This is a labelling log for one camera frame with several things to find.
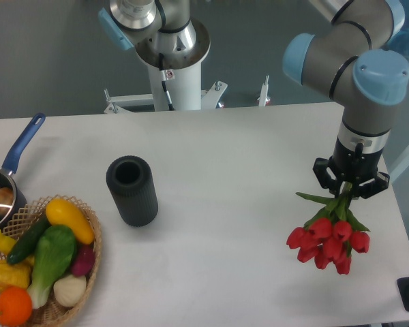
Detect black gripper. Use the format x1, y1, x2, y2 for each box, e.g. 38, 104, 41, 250
313, 138, 390, 199

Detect red tulip bouquet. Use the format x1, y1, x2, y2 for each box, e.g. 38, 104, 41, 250
286, 182, 370, 275

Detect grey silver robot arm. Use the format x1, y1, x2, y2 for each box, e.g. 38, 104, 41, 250
98, 1, 409, 198

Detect dark grey ribbed vase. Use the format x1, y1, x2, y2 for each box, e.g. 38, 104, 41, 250
106, 155, 158, 227

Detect purple red onion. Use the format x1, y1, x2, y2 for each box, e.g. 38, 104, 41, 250
70, 245, 95, 277

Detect yellow squash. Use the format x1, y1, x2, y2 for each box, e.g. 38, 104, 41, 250
45, 198, 95, 245

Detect white garlic bulb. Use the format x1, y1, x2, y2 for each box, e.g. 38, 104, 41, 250
53, 274, 87, 307

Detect green bok choy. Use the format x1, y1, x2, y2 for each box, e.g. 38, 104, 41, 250
27, 225, 76, 309

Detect woven wicker basket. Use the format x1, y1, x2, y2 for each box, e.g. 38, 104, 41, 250
0, 195, 102, 326

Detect dark green cucumber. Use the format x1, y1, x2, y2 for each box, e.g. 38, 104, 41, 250
6, 215, 50, 265

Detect small yellow banana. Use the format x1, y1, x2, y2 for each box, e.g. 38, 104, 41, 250
0, 229, 17, 255

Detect brown bread roll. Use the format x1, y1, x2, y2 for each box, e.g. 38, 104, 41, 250
0, 187, 14, 217

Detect orange fruit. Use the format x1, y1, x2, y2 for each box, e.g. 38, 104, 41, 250
0, 287, 32, 326

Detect yellow bell pepper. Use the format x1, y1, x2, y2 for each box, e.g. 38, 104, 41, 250
0, 260, 31, 293

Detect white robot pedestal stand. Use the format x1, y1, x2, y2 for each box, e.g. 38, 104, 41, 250
103, 18, 271, 115

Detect blue handled saucepan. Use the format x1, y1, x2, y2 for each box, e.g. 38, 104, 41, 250
0, 113, 46, 229

